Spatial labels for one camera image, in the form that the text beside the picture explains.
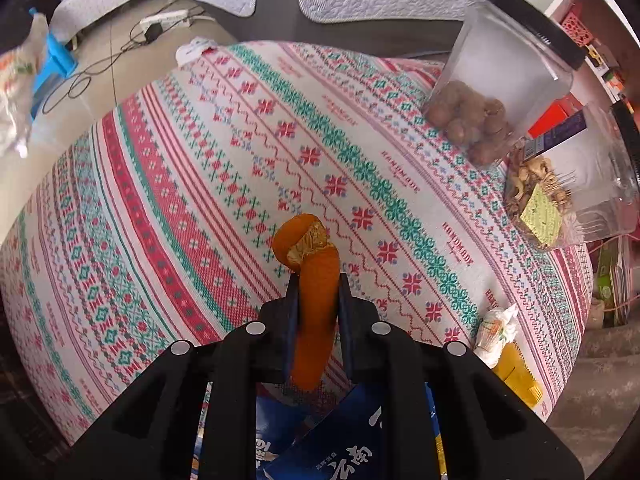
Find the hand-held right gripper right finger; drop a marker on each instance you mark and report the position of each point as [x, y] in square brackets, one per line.
[346, 330]

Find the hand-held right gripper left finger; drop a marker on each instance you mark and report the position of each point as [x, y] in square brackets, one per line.
[294, 330]

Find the orange peel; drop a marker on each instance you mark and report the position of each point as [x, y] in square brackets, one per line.
[320, 310]

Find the blue carton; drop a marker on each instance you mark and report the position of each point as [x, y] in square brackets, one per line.
[350, 435]

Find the white wrapper with green print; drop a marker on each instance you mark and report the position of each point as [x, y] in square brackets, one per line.
[495, 335]

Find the yellow packet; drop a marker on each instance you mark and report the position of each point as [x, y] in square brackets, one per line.
[517, 375]

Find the red green patterned tablecloth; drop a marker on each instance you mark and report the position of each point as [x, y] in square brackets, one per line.
[200, 185]

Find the pile of mixed nuts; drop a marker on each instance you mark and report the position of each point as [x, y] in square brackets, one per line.
[525, 175]

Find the pile of brown round snacks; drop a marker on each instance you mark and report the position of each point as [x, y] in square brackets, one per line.
[465, 110]

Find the green box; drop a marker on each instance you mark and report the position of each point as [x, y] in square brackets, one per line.
[605, 275]

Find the clear jar with yellow label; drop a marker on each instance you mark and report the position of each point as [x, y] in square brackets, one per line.
[585, 185]

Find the purple box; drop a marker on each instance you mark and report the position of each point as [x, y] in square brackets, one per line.
[562, 135]

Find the red cardboard box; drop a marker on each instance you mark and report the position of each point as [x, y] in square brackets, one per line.
[555, 115]

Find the clear jar with brown balls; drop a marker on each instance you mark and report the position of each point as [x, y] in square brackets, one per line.
[500, 50]

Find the black power adapter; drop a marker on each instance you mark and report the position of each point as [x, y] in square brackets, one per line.
[153, 32]

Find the white power strip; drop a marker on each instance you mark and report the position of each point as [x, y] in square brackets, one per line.
[167, 19]

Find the blue plastic stool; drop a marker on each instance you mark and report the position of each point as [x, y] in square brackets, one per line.
[55, 60]

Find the pink slotted basket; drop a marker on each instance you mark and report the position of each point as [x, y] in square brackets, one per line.
[575, 27]

